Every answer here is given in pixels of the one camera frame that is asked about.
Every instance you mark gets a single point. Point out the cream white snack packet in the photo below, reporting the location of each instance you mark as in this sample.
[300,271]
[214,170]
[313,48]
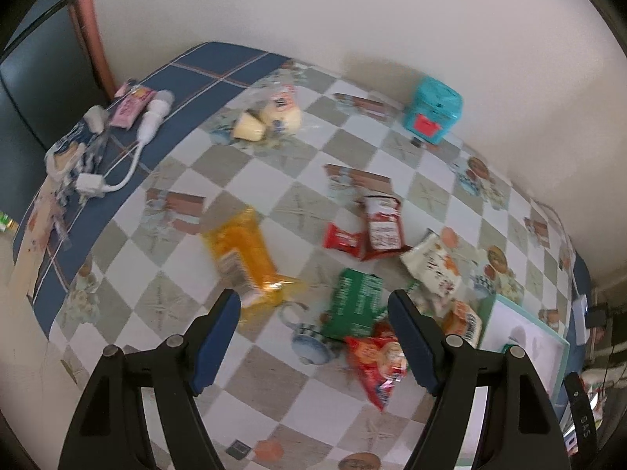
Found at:
[435,276]

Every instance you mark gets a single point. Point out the orange barcode snack packet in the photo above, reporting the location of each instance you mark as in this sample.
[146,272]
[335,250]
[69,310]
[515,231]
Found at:
[462,320]

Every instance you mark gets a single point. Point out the red cartoon snack packet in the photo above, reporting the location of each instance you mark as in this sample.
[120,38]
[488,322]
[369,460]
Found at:
[379,362]

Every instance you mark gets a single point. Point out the teal rimmed white box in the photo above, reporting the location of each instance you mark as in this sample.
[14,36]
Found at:
[505,323]

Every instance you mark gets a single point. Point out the teal toy box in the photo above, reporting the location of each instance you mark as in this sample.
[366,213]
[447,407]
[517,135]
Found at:
[433,110]

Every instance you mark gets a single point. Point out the pink small packet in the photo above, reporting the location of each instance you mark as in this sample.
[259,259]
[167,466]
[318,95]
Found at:
[131,106]

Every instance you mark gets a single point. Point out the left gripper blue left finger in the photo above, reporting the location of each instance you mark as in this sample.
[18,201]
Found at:
[209,338]

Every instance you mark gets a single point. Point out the small red candy packet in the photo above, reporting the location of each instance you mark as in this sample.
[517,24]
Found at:
[336,238]

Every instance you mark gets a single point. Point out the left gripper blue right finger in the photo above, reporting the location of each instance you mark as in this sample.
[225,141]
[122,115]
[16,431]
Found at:
[418,336]

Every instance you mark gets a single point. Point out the green snack packet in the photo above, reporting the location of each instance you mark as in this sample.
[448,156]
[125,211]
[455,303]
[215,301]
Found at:
[356,306]

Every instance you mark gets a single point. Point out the white handheld device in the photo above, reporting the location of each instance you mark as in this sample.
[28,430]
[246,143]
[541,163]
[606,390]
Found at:
[157,110]

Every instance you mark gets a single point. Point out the dark red biscuit packet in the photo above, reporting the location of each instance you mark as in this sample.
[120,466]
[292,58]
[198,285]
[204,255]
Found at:
[384,234]

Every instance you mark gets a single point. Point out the checkered patterned tablecloth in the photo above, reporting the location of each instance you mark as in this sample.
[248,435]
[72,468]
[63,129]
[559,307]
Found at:
[127,277]

